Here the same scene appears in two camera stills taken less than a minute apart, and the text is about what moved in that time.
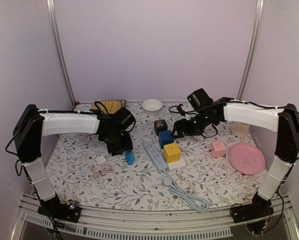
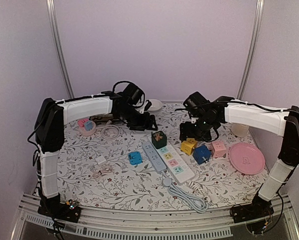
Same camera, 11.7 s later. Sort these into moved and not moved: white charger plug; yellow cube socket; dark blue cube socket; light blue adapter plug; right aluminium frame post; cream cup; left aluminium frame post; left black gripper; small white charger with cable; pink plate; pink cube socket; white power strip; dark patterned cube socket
Moved: yellow cube socket; light blue adapter plug; white power strip; left black gripper; dark blue cube socket; dark patterned cube socket
Not moved: pink cube socket; right aluminium frame post; small white charger with cable; left aluminium frame post; pink plate; white charger plug; cream cup
